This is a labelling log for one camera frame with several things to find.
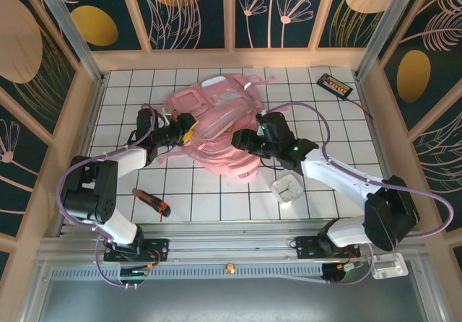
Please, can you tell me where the pink student backpack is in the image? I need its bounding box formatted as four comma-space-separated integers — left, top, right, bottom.
157, 72, 289, 185

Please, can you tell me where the white square alarm clock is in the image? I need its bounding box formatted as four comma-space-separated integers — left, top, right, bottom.
271, 173, 302, 203

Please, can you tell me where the orange black utility knife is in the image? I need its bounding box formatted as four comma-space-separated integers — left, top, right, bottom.
133, 188, 171, 217

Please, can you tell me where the black charger with orange cells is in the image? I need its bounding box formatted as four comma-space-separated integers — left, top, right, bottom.
316, 73, 354, 100

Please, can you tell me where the grey metal sheet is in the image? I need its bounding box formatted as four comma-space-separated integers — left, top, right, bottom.
21, 277, 445, 322

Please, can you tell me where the clear acrylic block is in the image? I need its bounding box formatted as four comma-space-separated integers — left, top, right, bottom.
370, 252, 409, 280

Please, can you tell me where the thin red black wire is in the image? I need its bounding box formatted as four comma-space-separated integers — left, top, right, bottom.
342, 96, 375, 120

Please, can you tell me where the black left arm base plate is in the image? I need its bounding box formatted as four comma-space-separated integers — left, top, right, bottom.
103, 238, 170, 264

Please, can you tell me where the aluminium mounting rail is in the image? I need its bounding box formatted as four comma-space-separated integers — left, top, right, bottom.
39, 220, 423, 265

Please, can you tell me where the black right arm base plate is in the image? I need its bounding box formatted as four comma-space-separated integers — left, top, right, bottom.
295, 235, 362, 261

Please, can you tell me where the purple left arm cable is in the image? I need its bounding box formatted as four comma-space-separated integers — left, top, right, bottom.
57, 103, 162, 290

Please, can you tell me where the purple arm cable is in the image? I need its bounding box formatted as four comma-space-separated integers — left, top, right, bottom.
258, 101, 455, 287
57, 103, 162, 290

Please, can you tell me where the grey slotted cable duct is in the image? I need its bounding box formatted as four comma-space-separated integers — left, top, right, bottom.
50, 264, 326, 282

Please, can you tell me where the aluminium frame post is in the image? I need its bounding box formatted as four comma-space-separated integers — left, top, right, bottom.
353, 0, 423, 81
28, 0, 108, 87

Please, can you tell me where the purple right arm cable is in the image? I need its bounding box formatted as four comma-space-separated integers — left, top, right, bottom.
258, 101, 455, 287

